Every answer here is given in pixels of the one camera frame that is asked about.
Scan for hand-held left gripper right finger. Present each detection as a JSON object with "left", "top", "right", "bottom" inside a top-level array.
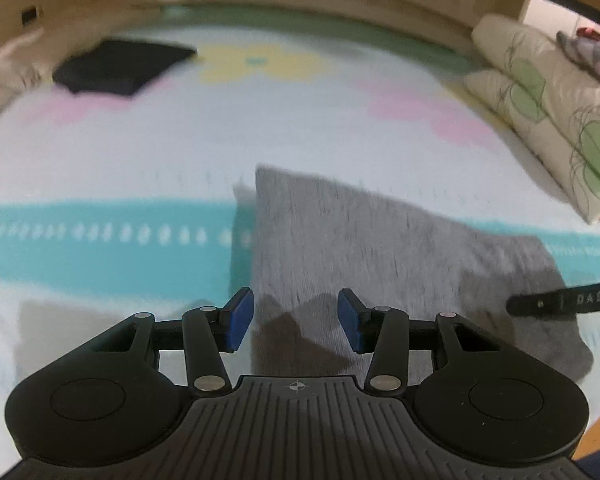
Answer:
[{"left": 336, "top": 287, "right": 506, "bottom": 396}]

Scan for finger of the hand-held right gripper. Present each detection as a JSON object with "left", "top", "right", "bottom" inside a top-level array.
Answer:
[{"left": 506, "top": 277, "right": 600, "bottom": 321}]

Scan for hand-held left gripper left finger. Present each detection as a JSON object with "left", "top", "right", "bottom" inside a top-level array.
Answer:
[{"left": 87, "top": 287, "right": 256, "bottom": 396}]

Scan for grey pants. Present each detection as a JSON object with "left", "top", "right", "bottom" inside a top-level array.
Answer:
[{"left": 232, "top": 165, "right": 595, "bottom": 386}]

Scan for pile of clothes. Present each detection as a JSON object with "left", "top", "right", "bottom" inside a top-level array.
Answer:
[{"left": 555, "top": 25, "right": 600, "bottom": 97}]

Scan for black folded garment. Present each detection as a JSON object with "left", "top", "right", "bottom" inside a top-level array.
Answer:
[{"left": 52, "top": 39, "right": 198, "bottom": 97}]

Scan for beige duvet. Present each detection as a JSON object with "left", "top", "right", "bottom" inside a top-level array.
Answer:
[{"left": 0, "top": 27, "right": 48, "bottom": 128}]

